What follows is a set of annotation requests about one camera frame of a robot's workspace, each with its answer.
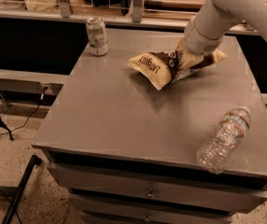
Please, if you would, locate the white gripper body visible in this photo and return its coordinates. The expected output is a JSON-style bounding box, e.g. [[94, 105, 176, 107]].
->
[[184, 18, 222, 55]]

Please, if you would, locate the brown chip bag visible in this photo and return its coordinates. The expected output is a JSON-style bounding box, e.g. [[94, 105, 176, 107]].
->
[[127, 37, 228, 91]]

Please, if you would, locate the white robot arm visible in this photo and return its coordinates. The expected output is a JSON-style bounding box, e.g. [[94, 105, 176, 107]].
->
[[184, 0, 267, 54]]

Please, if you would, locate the white soda can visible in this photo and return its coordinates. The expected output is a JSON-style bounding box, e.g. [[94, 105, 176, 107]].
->
[[86, 17, 108, 56]]

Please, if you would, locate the grey drawer cabinet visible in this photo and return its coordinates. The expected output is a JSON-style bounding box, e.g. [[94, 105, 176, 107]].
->
[[33, 29, 267, 224]]

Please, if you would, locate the clear plastic water bottle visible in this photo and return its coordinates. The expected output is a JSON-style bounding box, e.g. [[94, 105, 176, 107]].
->
[[196, 106, 251, 174]]

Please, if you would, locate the black metal leg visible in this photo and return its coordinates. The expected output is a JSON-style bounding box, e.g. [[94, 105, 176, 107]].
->
[[2, 155, 42, 224]]

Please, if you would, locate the grey metal rail shelf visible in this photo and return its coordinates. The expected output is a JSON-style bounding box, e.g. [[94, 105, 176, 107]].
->
[[0, 0, 259, 35]]

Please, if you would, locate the black floor cable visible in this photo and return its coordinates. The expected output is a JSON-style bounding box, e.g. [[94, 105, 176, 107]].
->
[[0, 85, 49, 138]]

